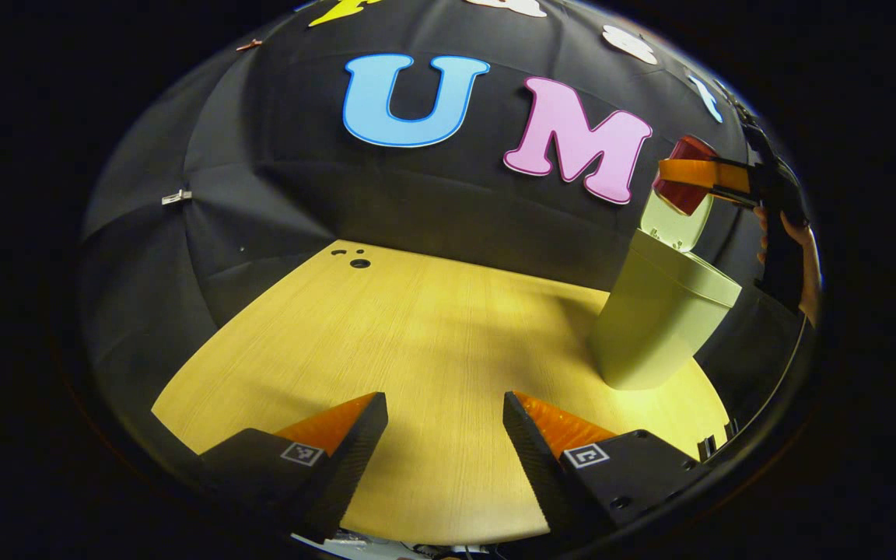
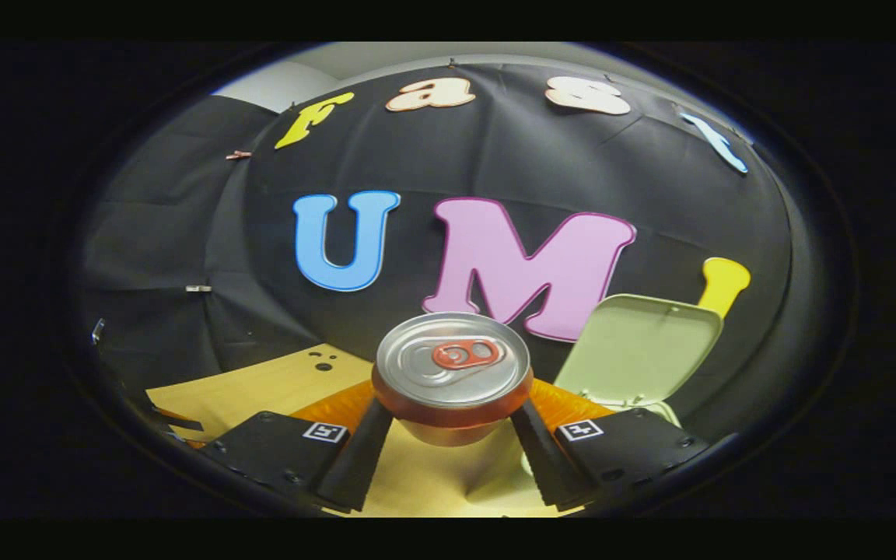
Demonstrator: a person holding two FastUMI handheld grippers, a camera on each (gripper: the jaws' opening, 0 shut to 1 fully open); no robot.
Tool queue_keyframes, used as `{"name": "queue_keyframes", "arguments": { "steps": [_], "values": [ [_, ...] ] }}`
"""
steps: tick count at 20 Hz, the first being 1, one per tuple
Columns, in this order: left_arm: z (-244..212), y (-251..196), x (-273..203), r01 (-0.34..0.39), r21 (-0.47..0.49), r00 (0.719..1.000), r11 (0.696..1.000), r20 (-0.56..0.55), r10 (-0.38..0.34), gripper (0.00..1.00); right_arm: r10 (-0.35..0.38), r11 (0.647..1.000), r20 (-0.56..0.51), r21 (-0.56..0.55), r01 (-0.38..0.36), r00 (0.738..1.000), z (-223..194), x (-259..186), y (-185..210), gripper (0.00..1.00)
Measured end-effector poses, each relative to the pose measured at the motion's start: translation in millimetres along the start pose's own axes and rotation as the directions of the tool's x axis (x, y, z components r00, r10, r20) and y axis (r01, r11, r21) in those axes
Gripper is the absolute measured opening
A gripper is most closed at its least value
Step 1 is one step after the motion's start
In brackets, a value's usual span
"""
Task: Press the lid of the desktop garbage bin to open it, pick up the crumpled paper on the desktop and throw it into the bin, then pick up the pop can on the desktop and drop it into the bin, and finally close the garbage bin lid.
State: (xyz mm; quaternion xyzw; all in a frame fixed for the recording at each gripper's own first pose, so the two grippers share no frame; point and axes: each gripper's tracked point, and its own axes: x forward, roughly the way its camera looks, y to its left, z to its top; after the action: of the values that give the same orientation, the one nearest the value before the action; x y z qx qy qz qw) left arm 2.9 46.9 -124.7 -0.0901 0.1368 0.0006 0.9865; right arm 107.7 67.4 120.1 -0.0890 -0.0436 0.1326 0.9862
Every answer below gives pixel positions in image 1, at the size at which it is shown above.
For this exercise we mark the copper coloured clip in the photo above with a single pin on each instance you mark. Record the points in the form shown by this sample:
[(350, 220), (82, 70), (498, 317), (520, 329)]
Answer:
[(249, 44)]

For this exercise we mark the wooden desktop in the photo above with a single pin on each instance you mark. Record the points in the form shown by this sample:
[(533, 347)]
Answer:
[(417, 334)]

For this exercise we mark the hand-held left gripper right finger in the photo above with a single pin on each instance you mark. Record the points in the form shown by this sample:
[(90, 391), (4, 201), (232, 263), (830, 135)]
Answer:
[(541, 467)]

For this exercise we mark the red pop can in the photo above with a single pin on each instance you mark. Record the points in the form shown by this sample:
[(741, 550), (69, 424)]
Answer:
[(681, 201)]

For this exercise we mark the silver metal clip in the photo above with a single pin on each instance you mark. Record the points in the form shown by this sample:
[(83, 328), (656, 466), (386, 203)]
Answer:
[(176, 197)]

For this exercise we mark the pale green desktop garbage bin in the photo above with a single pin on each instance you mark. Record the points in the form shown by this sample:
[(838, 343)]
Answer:
[(650, 327)]

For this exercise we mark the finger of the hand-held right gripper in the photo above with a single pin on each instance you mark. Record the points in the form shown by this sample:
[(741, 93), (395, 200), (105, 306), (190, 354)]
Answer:
[(736, 199), (697, 174)]

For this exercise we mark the black backdrop cloth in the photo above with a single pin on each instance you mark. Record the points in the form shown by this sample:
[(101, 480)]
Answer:
[(417, 194)]

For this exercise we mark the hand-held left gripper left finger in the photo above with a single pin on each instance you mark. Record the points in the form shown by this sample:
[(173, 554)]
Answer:
[(347, 467)]

